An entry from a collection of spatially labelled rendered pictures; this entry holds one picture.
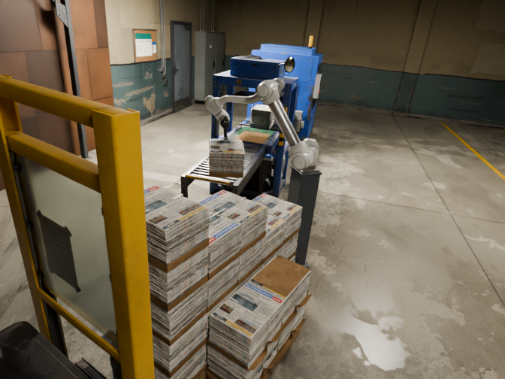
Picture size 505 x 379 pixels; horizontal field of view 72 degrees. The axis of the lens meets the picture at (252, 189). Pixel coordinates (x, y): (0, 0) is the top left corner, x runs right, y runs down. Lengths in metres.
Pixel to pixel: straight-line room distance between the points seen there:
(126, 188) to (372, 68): 10.86
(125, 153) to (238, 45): 11.11
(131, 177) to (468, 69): 11.47
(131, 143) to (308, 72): 5.60
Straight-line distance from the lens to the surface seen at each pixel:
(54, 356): 1.77
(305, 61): 6.44
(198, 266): 1.80
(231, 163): 2.82
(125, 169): 1.01
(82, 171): 1.17
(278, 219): 2.56
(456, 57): 11.95
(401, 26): 11.64
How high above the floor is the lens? 2.07
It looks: 25 degrees down
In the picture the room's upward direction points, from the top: 5 degrees clockwise
